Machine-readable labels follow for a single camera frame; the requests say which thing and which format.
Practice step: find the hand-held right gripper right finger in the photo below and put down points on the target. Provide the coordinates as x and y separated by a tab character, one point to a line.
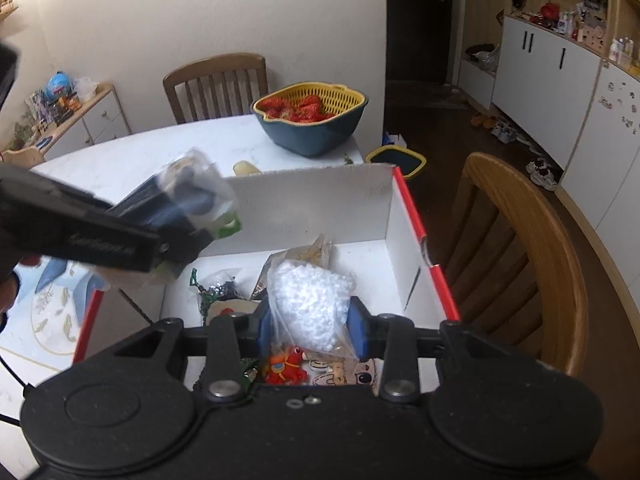
357	332

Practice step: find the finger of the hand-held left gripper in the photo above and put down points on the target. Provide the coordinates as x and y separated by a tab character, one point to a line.
152	210
185	245

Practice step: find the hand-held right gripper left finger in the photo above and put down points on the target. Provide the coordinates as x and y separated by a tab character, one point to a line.
264	332

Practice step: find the clear bag white foam pellets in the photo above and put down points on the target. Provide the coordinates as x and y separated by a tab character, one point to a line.
310	300

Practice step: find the clear packet dark blue item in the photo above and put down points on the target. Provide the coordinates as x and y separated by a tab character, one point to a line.
202	180

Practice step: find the white cardboard box red edges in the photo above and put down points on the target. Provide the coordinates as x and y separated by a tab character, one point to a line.
310	205

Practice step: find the beige card red print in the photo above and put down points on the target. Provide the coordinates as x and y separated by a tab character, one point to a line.
235	308

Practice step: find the beige cartoon figure sticker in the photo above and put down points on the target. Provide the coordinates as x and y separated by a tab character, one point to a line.
340	373

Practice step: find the clear bag dark trinkets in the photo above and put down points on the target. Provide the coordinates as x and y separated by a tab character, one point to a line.
222	290

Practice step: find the cream beige lump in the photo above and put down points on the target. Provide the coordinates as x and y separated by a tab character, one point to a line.
246	168

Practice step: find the white sideboard wooden top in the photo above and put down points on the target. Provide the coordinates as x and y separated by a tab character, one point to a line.
95	120

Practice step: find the wooden slat-back chair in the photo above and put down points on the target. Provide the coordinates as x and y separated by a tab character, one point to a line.
215	67

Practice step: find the yellow and blue strainer basket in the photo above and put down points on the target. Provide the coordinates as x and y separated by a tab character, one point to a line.
310	137

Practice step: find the yellow-rimmed dark bin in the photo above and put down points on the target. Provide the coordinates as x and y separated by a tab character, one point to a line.
395	162

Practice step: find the pile of strawberries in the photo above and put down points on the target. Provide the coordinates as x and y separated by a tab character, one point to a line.
300	109

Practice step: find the white box blue print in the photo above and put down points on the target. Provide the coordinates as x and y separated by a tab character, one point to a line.
396	140

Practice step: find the wooden curved-back chair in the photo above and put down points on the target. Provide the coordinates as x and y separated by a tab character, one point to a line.
555	260

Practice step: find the white and dark sneakers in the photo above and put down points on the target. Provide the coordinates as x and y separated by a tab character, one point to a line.
542	174

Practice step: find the orange slippers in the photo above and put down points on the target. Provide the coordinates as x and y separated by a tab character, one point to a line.
484	121

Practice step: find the white shoes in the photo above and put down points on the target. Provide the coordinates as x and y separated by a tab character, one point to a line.
504	131

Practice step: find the dark door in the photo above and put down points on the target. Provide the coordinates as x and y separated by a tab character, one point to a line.
420	20

